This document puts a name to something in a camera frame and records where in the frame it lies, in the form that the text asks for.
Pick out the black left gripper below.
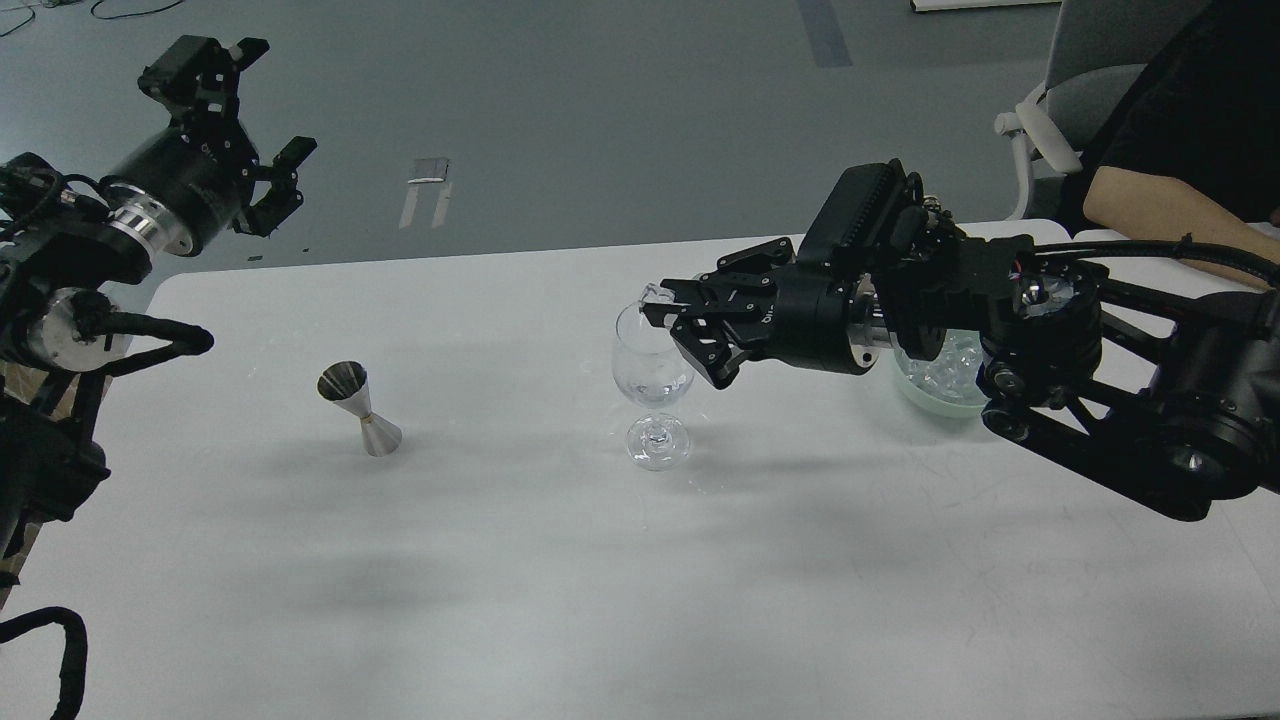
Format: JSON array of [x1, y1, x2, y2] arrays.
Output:
[[102, 36, 317, 258]]

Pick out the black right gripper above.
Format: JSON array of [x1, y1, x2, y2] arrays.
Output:
[[641, 237, 893, 389]]

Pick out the clear ice cube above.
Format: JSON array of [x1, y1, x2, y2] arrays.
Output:
[[637, 283, 676, 305]]

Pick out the steel double jigger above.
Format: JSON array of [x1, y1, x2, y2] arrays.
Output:
[[316, 361, 403, 457]]

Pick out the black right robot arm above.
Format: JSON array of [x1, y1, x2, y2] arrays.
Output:
[[641, 160, 1279, 521]]

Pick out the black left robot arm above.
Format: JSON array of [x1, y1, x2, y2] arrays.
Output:
[[1, 35, 317, 593]]

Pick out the person forearm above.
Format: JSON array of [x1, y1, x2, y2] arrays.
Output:
[[1082, 167, 1279, 264]]

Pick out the clear wine glass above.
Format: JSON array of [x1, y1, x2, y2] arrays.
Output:
[[611, 300, 694, 471]]

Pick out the clear ice cubes pile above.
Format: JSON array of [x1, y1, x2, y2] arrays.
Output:
[[897, 331, 984, 402]]

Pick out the grey tape strips on floor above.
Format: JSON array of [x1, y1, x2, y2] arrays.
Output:
[[397, 156, 453, 231]]

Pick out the green bowl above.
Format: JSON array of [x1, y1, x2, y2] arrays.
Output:
[[893, 331, 989, 419]]

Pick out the white office chair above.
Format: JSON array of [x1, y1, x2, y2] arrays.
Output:
[[995, 1, 1207, 220]]

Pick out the black floor cable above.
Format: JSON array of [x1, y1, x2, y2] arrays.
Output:
[[0, 0, 188, 41]]

